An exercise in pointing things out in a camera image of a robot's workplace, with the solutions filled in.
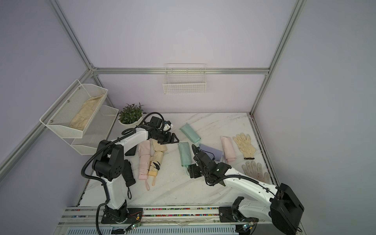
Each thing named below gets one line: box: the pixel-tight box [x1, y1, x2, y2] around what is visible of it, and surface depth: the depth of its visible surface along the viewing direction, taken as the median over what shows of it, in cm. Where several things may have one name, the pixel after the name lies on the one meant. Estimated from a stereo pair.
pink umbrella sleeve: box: [137, 140, 151, 158], surface depth 99 cm
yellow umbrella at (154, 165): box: [148, 150, 164, 187], surface depth 90 cm
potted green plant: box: [118, 102, 147, 128], surface depth 100 cm
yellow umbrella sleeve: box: [148, 138, 168, 152], surface depth 100 cm
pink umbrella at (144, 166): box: [138, 154, 151, 191], surface depth 90 cm
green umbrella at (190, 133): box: [179, 122, 201, 144], surface depth 109 cm
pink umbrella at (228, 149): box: [220, 136, 237, 165], surface depth 99 cm
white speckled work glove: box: [241, 160, 271, 185], surface depth 92 cm
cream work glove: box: [232, 132, 257, 160], surface depth 103 cm
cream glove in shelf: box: [69, 94, 104, 131], surface depth 81 cm
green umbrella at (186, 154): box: [177, 141, 193, 167], surface depth 97 cm
